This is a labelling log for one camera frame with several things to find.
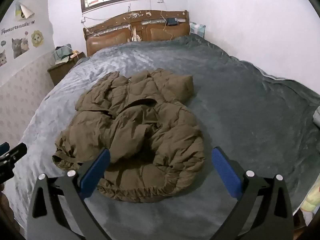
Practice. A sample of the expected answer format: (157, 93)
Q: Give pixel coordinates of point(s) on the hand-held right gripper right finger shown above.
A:
(225, 170)

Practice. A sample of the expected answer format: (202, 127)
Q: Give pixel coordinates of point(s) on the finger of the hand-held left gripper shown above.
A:
(16, 151)

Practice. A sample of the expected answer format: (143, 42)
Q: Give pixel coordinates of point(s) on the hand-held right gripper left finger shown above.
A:
(96, 171)

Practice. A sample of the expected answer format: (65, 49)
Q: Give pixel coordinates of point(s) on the brown puffer jacket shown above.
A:
(140, 120)

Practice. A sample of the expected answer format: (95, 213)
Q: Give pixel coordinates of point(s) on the grey plush bed blanket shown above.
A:
(237, 100)

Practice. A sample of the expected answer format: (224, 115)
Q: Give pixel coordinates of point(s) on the wooden nightstand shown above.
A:
(58, 72)

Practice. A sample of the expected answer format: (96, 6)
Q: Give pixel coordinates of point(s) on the patterned bed sheet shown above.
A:
(311, 200)

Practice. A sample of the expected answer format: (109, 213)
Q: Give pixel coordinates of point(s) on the tabby cat sticker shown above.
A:
(2, 58)

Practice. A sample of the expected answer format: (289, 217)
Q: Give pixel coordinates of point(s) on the two grey cats sticker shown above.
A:
(20, 47)

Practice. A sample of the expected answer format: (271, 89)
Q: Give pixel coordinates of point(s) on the light grey folded cloth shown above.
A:
(317, 117)

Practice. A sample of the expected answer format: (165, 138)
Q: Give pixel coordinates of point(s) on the green cloth bag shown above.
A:
(61, 53)

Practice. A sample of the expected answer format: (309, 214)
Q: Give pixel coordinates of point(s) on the yellow flower cat sticker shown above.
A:
(37, 38)

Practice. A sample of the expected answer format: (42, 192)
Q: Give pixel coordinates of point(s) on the wooden bed headboard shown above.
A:
(110, 38)

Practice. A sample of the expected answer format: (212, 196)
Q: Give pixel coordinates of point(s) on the plaid pillow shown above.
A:
(198, 29)

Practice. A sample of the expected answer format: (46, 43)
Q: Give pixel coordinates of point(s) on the black device on headboard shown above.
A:
(172, 21)

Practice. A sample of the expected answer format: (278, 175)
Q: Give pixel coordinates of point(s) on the lettering wall sticker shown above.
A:
(15, 27)

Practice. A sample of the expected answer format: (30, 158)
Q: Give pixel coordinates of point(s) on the peeling wall poster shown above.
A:
(23, 11)

